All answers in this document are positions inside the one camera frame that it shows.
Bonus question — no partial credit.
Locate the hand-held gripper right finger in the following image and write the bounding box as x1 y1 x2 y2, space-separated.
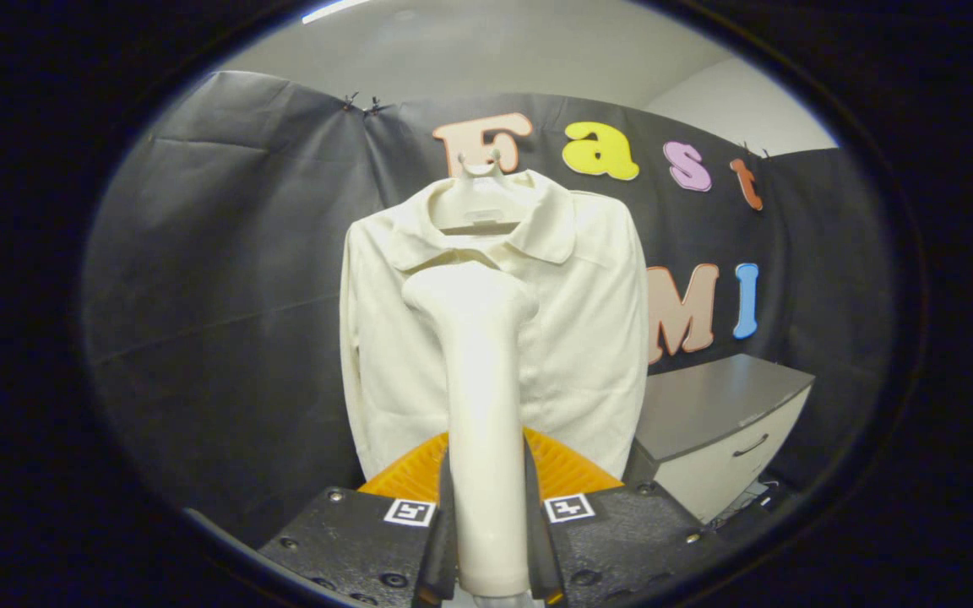
523 426 728 608

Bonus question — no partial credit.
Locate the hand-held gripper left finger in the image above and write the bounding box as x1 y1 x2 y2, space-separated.
257 431 459 608

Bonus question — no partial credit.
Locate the white garment steamer head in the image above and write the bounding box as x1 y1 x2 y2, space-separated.
402 260 540 599

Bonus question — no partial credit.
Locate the cream button-up shirt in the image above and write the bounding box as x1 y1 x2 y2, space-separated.
339 169 650 482

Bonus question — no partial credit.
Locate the grey-topped white cabinet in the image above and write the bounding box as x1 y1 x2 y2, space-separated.
622 353 817 524

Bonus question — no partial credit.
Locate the white plastic hanger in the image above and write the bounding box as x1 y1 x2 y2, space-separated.
436 150 534 236

